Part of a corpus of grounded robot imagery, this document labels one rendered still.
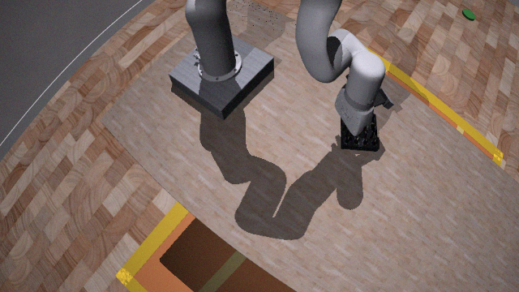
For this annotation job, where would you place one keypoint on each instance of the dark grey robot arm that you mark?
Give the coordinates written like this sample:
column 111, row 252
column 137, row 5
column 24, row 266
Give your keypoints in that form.
column 210, row 26

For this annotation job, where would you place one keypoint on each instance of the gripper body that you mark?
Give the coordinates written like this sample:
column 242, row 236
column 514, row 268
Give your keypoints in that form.
column 354, row 119

